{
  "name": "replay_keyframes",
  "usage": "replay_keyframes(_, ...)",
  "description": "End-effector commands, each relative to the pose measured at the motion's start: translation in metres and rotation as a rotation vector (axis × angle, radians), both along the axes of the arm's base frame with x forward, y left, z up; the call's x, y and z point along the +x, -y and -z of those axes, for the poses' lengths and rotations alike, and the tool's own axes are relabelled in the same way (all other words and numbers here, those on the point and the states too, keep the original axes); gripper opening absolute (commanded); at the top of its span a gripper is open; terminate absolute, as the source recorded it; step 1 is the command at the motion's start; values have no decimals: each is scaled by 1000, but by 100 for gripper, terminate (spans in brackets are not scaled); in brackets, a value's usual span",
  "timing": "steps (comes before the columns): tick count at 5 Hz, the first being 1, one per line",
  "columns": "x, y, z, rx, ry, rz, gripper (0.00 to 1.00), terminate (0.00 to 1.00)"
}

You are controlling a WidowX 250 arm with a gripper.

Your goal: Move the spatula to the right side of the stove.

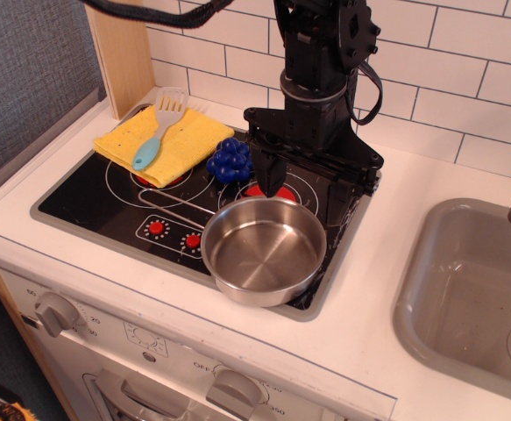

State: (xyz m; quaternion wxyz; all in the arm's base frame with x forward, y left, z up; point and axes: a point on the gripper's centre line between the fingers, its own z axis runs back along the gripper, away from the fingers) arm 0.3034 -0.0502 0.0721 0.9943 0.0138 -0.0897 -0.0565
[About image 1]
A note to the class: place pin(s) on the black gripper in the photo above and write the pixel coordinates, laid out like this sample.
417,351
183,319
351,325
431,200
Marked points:
318,137

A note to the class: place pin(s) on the grey spatula blue handle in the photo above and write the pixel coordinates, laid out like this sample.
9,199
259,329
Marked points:
169,108

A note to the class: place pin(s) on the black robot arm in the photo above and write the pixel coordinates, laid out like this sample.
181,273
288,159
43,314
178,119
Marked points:
327,44

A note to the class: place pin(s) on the red right stove knob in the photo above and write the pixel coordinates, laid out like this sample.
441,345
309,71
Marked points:
193,241

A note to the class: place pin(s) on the red stove knob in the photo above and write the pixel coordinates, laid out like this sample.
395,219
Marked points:
156,228
193,241

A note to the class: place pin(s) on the black toy stove top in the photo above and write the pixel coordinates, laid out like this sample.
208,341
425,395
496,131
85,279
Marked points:
97,200

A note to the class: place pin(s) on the red left stove knob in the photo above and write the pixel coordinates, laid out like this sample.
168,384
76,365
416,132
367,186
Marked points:
156,228

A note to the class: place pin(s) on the blue toy grape bunch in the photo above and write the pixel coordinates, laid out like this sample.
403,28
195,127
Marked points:
231,162

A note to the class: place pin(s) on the stainless steel pot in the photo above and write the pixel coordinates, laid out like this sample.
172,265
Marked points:
260,251

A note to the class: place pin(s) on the yellow folded cloth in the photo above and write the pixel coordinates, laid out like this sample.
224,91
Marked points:
187,143

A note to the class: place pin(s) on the grey sink basin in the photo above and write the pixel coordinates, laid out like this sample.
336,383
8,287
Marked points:
453,313

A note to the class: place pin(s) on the grey oven knob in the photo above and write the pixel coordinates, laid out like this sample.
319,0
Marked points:
234,393

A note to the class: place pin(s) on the grey timer knob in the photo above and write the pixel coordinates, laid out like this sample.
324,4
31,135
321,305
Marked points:
56,313

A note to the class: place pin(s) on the wooden post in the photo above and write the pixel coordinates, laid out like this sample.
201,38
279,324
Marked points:
123,53

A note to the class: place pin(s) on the grey oven door handle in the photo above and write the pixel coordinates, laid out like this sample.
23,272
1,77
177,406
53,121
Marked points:
145,400

